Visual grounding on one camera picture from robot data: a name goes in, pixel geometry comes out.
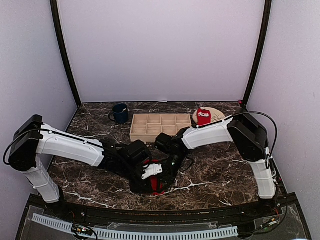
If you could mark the plain red sock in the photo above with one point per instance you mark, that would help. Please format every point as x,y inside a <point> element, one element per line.
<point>155,181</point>

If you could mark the black right corner post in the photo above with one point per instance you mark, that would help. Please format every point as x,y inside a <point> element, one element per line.
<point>258,53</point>

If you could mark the black left corner post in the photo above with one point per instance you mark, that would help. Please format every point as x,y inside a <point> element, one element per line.
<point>63,51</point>

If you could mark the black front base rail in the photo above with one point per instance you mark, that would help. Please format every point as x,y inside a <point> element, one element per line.
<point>239,214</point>

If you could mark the round beige decorated plate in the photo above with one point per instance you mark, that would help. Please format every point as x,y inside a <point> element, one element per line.
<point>216,115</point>

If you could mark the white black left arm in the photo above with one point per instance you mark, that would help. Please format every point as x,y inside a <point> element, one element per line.
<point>35,138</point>

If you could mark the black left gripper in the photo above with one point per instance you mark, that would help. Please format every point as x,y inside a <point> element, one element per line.
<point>140,188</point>

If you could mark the red santa sock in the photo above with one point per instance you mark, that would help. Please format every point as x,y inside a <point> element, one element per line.
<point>203,116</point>

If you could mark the white slotted cable duct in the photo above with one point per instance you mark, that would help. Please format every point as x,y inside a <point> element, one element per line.
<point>122,231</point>

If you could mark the wooden compartment tray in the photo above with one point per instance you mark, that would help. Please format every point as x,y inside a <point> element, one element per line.
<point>147,127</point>

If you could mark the dark blue mug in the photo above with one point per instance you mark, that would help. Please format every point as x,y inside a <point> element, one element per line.
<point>119,113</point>

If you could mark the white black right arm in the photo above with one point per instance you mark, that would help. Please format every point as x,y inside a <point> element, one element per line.
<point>249,136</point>

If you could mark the black corner post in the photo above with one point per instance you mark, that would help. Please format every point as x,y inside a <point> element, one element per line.
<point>258,53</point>
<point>63,51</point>

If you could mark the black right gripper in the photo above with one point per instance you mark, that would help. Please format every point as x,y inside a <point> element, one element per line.
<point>167,177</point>

